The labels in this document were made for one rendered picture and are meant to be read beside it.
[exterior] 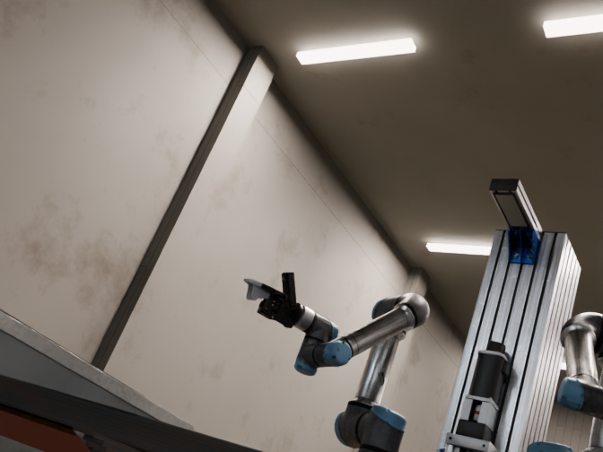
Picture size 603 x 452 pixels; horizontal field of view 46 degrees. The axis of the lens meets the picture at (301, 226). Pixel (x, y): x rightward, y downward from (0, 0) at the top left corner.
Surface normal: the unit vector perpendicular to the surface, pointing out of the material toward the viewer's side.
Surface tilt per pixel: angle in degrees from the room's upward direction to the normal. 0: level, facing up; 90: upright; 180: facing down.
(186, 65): 90
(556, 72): 180
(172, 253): 90
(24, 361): 90
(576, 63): 180
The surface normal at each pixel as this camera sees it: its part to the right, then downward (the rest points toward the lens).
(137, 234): 0.81, 0.04
